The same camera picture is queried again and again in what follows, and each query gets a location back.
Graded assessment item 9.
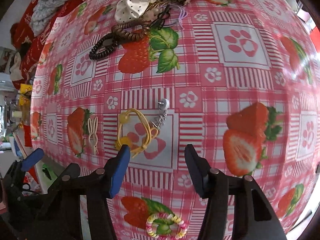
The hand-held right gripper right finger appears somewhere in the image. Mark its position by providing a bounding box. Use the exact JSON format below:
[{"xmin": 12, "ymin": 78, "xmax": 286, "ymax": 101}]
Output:
[{"xmin": 184, "ymin": 144, "xmax": 288, "ymax": 240}]

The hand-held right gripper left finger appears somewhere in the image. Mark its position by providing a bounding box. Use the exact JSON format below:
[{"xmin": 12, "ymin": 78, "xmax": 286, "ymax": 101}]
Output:
[{"xmin": 37, "ymin": 145, "xmax": 131, "ymax": 240}]

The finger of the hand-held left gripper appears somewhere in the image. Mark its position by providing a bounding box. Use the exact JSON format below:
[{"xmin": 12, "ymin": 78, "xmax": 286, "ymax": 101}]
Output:
[{"xmin": 7, "ymin": 148, "xmax": 45, "ymax": 181}]

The yellow beaded hair tie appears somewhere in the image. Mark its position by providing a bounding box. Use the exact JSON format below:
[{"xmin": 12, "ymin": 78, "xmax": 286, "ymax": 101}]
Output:
[{"xmin": 115, "ymin": 108, "xmax": 159, "ymax": 158}]

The yellow box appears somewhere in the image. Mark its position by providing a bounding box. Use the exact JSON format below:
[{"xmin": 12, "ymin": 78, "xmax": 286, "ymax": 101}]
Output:
[{"xmin": 19, "ymin": 84, "xmax": 33, "ymax": 105}]

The strawberry printed tablecloth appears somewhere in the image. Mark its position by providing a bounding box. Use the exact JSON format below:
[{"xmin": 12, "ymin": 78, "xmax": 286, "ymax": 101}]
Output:
[{"xmin": 30, "ymin": 0, "xmax": 317, "ymax": 240}]

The red printed blanket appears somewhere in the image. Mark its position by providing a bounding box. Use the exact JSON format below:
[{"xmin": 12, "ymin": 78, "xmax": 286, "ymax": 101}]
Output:
[{"xmin": 10, "ymin": 0, "xmax": 113, "ymax": 90}]

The blue grey knit blanket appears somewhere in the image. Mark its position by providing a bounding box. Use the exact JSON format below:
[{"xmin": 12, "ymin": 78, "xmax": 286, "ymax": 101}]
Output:
[{"xmin": 30, "ymin": 0, "xmax": 73, "ymax": 37}]

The white dotted scrunchie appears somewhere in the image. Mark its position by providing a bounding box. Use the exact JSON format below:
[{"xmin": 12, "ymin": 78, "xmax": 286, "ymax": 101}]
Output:
[{"xmin": 115, "ymin": 0, "xmax": 159, "ymax": 23}]

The colourful bead bracelet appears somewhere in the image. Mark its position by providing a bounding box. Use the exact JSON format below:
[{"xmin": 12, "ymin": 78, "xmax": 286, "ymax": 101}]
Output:
[{"xmin": 146, "ymin": 212, "xmax": 187, "ymax": 239}]

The silver chain charm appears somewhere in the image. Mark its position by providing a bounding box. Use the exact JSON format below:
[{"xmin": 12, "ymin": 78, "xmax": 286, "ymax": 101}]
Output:
[{"xmin": 149, "ymin": 99, "xmax": 170, "ymax": 130}]

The black spiral hair tie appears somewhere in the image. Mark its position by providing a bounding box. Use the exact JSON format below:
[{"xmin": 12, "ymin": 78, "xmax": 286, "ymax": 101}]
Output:
[{"xmin": 89, "ymin": 34, "xmax": 119, "ymax": 60}]

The brown spiral hair tie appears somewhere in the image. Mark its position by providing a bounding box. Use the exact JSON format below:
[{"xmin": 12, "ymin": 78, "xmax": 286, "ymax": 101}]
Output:
[{"xmin": 111, "ymin": 21, "xmax": 150, "ymax": 41}]

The purple thin hair tie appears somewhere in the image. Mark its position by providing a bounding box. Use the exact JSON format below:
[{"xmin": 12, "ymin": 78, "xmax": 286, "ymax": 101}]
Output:
[{"xmin": 172, "ymin": 4, "xmax": 188, "ymax": 28}]

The black thin hair tie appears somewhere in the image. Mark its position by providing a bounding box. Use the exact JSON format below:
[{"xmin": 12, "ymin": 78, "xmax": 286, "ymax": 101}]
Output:
[{"xmin": 149, "ymin": 5, "xmax": 173, "ymax": 29}]

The pink bead bracelet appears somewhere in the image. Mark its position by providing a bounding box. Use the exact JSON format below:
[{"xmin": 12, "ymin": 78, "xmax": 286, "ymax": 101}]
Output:
[{"xmin": 142, "ymin": 6, "xmax": 161, "ymax": 22}]

